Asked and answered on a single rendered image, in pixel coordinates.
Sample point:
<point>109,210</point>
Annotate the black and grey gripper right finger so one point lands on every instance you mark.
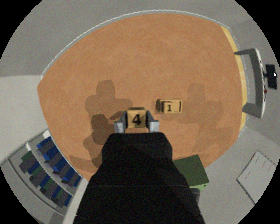
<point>151,124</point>

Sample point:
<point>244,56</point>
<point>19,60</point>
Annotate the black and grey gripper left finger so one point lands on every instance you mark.
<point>121,125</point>

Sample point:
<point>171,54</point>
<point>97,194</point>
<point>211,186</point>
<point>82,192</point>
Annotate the tan open-top tray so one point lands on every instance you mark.
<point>177,107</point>

